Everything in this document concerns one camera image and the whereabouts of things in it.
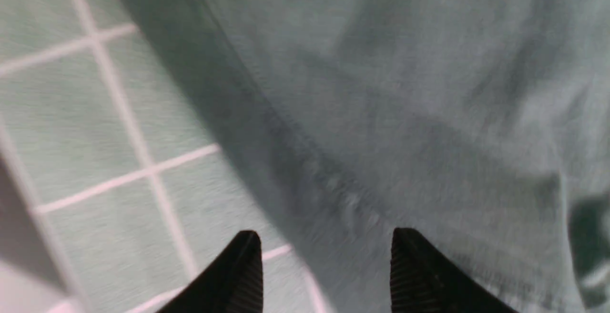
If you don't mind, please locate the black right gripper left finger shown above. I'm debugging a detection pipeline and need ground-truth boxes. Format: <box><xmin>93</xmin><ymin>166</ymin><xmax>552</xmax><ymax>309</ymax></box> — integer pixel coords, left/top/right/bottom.
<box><xmin>159</xmin><ymin>230</ymin><xmax>264</xmax><ymax>313</ymax></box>

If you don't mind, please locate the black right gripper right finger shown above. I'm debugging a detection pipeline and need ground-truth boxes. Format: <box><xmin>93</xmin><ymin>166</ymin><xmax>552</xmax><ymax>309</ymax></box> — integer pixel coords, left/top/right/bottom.
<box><xmin>390</xmin><ymin>228</ymin><xmax>515</xmax><ymax>313</ymax></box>

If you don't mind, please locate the green long-sleeved shirt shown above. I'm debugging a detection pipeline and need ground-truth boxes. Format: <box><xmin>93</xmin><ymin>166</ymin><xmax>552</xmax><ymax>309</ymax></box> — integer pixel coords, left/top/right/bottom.
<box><xmin>120</xmin><ymin>0</ymin><xmax>609</xmax><ymax>313</ymax></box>

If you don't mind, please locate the green checkered tablecloth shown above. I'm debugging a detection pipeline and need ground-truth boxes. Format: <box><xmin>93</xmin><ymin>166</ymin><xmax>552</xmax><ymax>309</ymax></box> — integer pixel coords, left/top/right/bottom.
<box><xmin>1</xmin><ymin>0</ymin><xmax>333</xmax><ymax>313</ymax></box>

